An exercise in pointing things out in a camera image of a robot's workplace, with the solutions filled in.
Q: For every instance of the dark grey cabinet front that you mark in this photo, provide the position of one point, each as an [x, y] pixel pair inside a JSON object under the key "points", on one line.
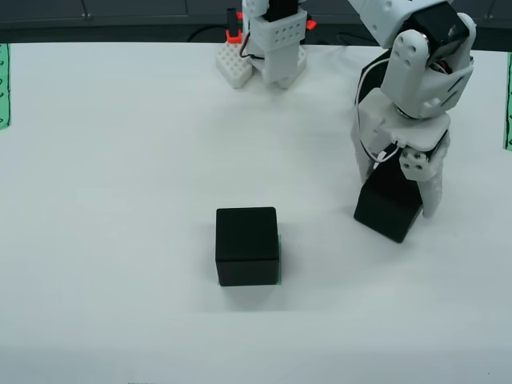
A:
{"points": [[120, 12]]}

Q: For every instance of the orange and black clamp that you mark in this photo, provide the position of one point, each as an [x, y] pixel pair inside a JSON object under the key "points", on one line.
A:
{"points": [[312, 25], [234, 37]]}

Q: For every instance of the green striped paper square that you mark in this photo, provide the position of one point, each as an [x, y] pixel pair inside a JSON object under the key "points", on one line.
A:
{"points": [[279, 260]]}

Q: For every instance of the green paper strip with arrows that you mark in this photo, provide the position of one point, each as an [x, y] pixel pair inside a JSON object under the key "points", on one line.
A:
{"points": [[508, 120], [4, 100]]}

